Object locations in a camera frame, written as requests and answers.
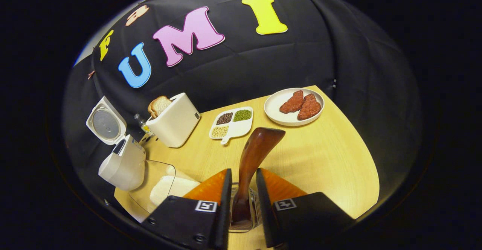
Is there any black backdrop cloth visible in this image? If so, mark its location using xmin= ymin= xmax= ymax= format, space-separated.
xmin=62 ymin=0 xmax=424 ymax=220

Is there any clear plastic container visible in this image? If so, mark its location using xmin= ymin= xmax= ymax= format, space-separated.
xmin=128 ymin=160 xmax=202 ymax=220

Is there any white rice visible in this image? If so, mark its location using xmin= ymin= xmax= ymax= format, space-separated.
xmin=150 ymin=175 xmax=201 ymax=207

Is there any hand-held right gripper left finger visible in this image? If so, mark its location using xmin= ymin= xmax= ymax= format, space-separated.
xmin=141 ymin=168 xmax=233 ymax=250

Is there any white rice cooker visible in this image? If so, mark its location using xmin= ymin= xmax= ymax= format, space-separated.
xmin=86 ymin=96 xmax=146 ymax=191

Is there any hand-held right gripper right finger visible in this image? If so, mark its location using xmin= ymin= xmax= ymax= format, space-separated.
xmin=256 ymin=168 xmax=356 ymax=248

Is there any clear chopstick holder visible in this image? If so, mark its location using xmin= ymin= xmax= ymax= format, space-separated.
xmin=226 ymin=182 xmax=264 ymax=233

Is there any white toaster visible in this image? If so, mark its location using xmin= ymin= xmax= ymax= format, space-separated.
xmin=146 ymin=93 xmax=201 ymax=148

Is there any brown wooden spoon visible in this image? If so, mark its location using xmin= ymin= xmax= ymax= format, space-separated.
xmin=230 ymin=127 xmax=286 ymax=230

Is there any white divided bean dish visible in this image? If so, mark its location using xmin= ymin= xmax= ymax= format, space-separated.
xmin=209 ymin=107 xmax=253 ymax=145

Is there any red meat piece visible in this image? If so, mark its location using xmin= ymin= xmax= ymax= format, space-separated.
xmin=297 ymin=94 xmax=322 ymax=120
xmin=279 ymin=90 xmax=305 ymax=114

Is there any white round plate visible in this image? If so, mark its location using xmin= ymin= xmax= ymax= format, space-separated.
xmin=264 ymin=88 xmax=325 ymax=126

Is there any small glass bottle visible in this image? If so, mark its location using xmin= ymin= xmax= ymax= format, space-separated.
xmin=134 ymin=114 xmax=153 ymax=137

